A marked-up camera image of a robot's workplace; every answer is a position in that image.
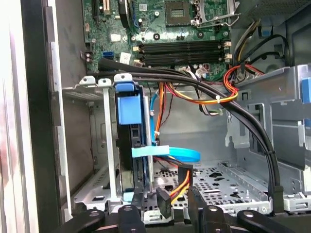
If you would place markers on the white expansion slot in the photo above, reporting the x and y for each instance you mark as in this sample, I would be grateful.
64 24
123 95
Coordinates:
106 4

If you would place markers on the hard disk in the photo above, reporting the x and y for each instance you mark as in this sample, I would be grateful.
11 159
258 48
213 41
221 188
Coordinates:
128 109

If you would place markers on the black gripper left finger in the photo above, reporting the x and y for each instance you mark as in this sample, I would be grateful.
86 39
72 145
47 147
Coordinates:
131 218

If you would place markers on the green motherboard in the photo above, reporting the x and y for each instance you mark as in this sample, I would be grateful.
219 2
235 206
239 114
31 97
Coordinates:
109 24

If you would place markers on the black RAM slot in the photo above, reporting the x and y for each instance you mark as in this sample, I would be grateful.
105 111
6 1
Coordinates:
182 56
182 44
182 49
165 62

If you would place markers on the grey metal drive cage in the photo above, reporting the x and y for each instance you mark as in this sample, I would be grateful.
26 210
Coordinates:
286 116

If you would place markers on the black open PC case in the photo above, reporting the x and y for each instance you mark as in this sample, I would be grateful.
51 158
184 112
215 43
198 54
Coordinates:
39 121

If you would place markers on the metal locking lever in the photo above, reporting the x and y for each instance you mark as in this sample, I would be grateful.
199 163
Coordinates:
218 24

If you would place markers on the blue plastic bay latch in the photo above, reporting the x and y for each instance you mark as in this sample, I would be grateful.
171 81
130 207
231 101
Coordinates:
306 89

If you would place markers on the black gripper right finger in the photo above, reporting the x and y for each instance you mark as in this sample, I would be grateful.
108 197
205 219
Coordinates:
213 218

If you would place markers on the CPU socket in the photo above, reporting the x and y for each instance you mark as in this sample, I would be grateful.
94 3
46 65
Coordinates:
177 13

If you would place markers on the black graphics card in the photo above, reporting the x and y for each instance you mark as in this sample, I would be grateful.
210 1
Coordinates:
125 12

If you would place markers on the black expansion slot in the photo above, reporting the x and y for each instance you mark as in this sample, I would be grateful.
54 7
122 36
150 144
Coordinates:
95 11

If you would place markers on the metal socket cover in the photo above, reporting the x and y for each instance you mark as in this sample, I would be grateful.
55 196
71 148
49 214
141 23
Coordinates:
215 19

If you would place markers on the grey metal disk bay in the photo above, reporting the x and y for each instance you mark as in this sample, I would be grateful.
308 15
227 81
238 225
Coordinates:
108 145

